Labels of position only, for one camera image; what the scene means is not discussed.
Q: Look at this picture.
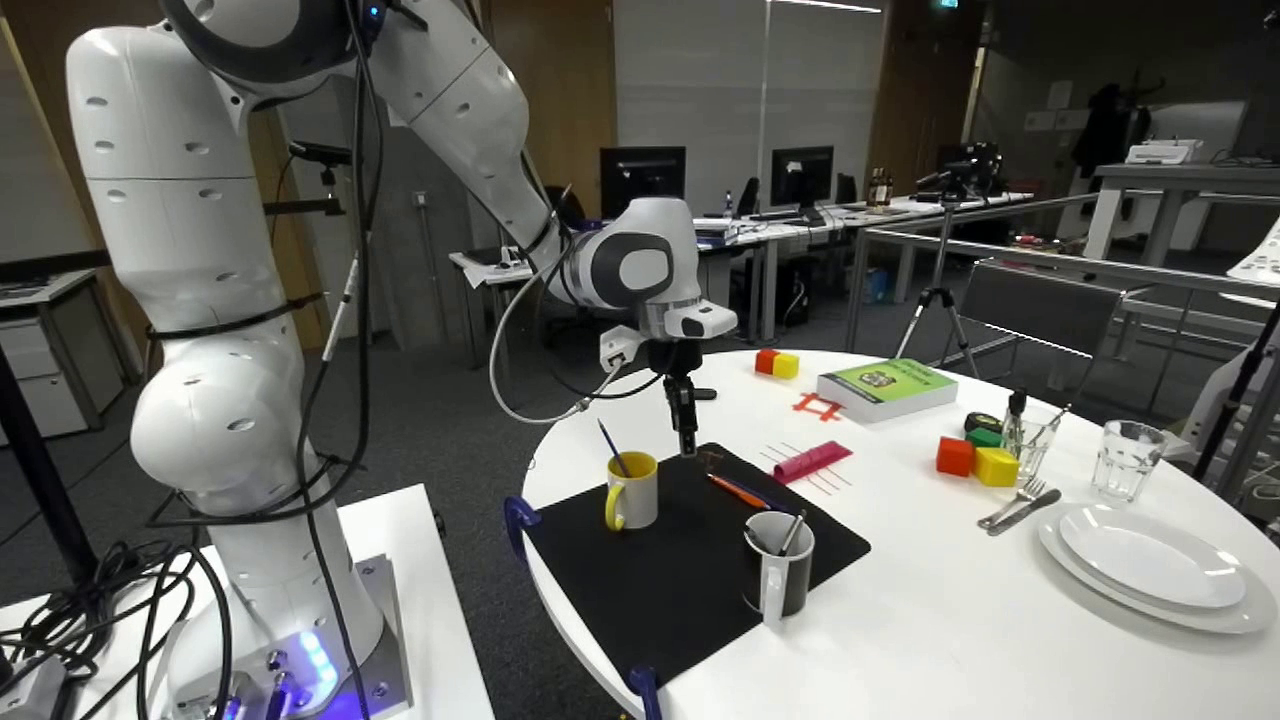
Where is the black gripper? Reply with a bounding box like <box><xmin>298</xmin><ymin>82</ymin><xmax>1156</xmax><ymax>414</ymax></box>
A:
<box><xmin>641</xmin><ymin>331</ymin><xmax>709</xmax><ymax>460</ymax></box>

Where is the orange pen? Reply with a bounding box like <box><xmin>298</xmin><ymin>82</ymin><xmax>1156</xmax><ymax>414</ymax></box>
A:
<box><xmin>699</xmin><ymin>468</ymin><xmax>771</xmax><ymax>516</ymax></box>

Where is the black mug white handle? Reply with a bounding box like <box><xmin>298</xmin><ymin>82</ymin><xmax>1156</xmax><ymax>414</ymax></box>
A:
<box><xmin>739</xmin><ymin>506</ymin><xmax>819</xmax><ymax>633</ymax></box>

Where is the thin black pen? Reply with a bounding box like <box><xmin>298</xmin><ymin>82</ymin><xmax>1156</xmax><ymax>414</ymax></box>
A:
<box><xmin>592</xmin><ymin>420</ymin><xmax>630</xmax><ymax>479</ymax></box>

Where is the pink ruler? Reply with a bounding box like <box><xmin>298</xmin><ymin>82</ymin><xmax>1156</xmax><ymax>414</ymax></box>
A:
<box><xmin>771</xmin><ymin>435</ymin><xmax>855</xmax><ymax>487</ymax></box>

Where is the black rectangular mat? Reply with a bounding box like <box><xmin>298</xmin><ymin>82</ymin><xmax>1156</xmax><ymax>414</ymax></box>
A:
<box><xmin>521</xmin><ymin>439</ymin><xmax>875</xmax><ymax>688</ymax></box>

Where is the blue tape strip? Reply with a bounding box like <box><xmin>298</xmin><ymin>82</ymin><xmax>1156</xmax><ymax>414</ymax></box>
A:
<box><xmin>499</xmin><ymin>492</ymin><xmax>537</xmax><ymax>552</ymax></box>
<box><xmin>624</xmin><ymin>665</ymin><xmax>666</xmax><ymax>720</ymax></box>

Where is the green book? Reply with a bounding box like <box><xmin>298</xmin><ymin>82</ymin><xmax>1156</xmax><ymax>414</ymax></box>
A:
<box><xmin>813</xmin><ymin>357</ymin><xmax>959</xmax><ymax>426</ymax></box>

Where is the long white office desk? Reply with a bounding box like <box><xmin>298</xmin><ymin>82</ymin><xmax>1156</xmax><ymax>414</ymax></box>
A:
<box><xmin>452</xmin><ymin>193</ymin><xmax>1044</xmax><ymax>342</ymax></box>

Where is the black computer monitor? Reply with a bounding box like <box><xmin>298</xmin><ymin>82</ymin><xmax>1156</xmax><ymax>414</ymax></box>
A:
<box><xmin>597</xmin><ymin>141</ymin><xmax>693</xmax><ymax>224</ymax></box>
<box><xmin>768</xmin><ymin>141</ymin><xmax>838</xmax><ymax>224</ymax></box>

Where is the orange red block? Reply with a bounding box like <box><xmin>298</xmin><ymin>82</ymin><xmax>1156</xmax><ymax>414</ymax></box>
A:
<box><xmin>932</xmin><ymin>432</ymin><xmax>981</xmax><ymax>479</ymax></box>

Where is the yellow block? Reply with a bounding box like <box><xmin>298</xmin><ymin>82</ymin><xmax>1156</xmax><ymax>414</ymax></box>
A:
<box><xmin>970</xmin><ymin>443</ymin><xmax>1022</xmax><ymax>492</ymax></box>

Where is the white robot platform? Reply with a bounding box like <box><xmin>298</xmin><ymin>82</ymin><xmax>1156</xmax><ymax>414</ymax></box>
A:
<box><xmin>0</xmin><ymin>479</ymin><xmax>499</xmax><ymax>720</ymax></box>

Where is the silver cutlery piece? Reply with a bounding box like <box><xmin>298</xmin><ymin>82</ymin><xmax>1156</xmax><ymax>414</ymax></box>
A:
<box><xmin>974</xmin><ymin>487</ymin><xmax>1054</xmax><ymax>541</ymax></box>
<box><xmin>992</xmin><ymin>484</ymin><xmax>1067</xmax><ymax>529</ymax></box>

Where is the clear glass holding utensils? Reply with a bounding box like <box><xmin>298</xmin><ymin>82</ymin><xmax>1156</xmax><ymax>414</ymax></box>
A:
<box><xmin>1001</xmin><ymin>382</ymin><xmax>1072</xmax><ymax>492</ymax></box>

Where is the grey flat panel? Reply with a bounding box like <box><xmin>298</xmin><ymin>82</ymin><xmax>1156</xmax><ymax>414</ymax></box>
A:
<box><xmin>954</xmin><ymin>257</ymin><xmax>1126</xmax><ymax>358</ymax></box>

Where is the clear drinking glass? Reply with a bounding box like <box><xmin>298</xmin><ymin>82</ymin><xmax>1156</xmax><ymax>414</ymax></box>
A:
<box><xmin>1088</xmin><ymin>414</ymin><xmax>1170</xmax><ymax>506</ymax></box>

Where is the small white plate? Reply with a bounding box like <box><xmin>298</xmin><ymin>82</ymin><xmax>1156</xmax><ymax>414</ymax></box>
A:
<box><xmin>1051</xmin><ymin>500</ymin><xmax>1252</xmax><ymax>616</ymax></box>

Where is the dark hanging coat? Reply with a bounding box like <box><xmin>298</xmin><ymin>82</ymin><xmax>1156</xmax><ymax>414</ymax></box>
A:
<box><xmin>1072</xmin><ymin>78</ymin><xmax>1156</xmax><ymax>184</ymax></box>

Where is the white high table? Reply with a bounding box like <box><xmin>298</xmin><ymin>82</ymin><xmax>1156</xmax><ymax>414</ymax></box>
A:
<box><xmin>1080</xmin><ymin>155</ymin><xmax>1280</xmax><ymax>265</ymax></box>

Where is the black boom stand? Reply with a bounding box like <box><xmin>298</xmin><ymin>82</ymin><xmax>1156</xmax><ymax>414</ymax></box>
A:
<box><xmin>1192</xmin><ymin>294</ymin><xmax>1280</xmax><ymax>484</ymax></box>

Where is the large white plate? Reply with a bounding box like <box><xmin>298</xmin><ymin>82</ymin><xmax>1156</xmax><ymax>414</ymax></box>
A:
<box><xmin>1032</xmin><ymin>506</ymin><xmax>1280</xmax><ymax>640</ymax></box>

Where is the grey drawer cabinet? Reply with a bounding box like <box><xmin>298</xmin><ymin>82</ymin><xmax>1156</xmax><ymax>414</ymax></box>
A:
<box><xmin>0</xmin><ymin>266</ymin><xmax>146</xmax><ymax>446</ymax></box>

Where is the black slanted pole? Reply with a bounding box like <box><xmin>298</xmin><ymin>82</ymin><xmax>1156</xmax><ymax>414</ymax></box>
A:
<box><xmin>0</xmin><ymin>339</ymin><xmax>100</xmax><ymax>592</ymax></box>

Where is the light grey wrist camera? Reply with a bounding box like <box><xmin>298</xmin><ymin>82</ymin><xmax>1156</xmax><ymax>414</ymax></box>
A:
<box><xmin>673</xmin><ymin>294</ymin><xmax>739</xmax><ymax>342</ymax></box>

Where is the white mug yellow handle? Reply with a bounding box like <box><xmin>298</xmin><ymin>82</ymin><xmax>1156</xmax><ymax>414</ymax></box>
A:
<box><xmin>601</xmin><ymin>446</ymin><xmax>663</xmax><ymax>536</ymax></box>

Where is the red plastic bracket frame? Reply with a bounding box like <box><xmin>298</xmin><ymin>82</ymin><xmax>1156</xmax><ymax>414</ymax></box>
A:
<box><xmin>789</xmin><ymin>389</ymin><xmax>849</xmax><ymax>422</ymax></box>

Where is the grey camera tripod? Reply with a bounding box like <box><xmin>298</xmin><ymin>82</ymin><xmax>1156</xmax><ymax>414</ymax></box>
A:
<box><xmin>886</xmin><ymin>184</ymin><xmax>982</xmax><ymax>375</ymax></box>

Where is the black camera on tripod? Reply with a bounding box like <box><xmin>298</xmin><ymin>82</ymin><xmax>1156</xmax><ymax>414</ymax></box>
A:
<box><xmin>910</xmin><ymin>137</ymin><xmax>1011</xmax><ymax>199</ymax></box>

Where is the aluminium frame railing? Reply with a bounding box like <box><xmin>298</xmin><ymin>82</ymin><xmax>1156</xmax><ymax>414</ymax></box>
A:
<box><xmin>838</xmin><ymin>187</ymin><xmax>1280</xmax><ymax>404</ymax></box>

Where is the black cable bundle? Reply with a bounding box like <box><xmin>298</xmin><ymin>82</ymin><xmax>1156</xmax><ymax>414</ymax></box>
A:
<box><xmin>0</xmin><ymin>536</ymin><xmax>231</xmax><ymax>720</ymax></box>

